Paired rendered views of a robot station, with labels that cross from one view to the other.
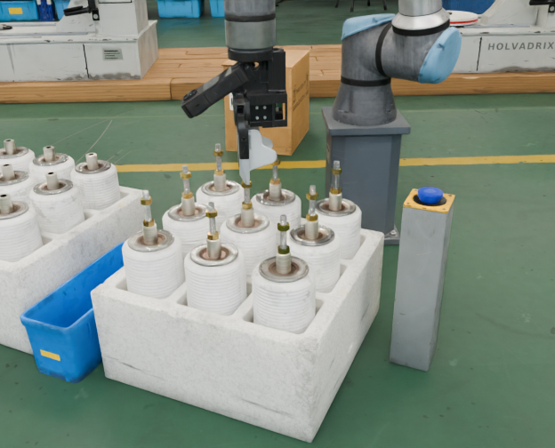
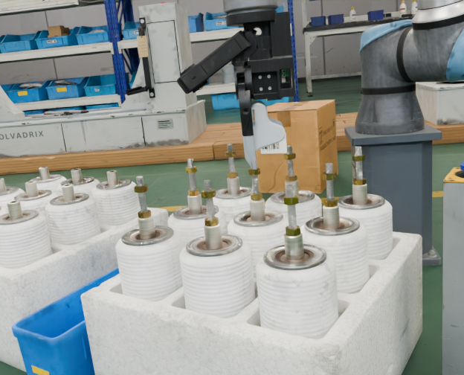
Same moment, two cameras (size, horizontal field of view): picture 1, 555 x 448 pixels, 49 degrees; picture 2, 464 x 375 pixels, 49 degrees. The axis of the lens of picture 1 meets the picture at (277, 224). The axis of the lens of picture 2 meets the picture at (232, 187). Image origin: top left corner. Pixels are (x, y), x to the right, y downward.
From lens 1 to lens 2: 0.31 m
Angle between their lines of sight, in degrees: 15
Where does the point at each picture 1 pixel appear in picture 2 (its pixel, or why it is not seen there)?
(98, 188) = (116, 203)
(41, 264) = (44, 272)
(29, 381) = not seen: outside the picture
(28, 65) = (97, 137)
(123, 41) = (173, 112)
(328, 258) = (352, 250)
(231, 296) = (233, 295)
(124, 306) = (113, 309)
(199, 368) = not seen: outside the picture
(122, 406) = not seen: outside the picture
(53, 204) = (66, 215)
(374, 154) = (403, 164)
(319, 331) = (343, 335)
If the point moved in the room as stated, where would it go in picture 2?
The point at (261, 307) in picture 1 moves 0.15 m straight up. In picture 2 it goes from (268, 304) to (257, 179)
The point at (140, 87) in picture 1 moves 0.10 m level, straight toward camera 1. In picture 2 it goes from (187, 149) to (187, 153)
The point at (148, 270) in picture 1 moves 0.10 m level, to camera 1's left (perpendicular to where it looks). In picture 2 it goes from (140, 267) to (73, 269)
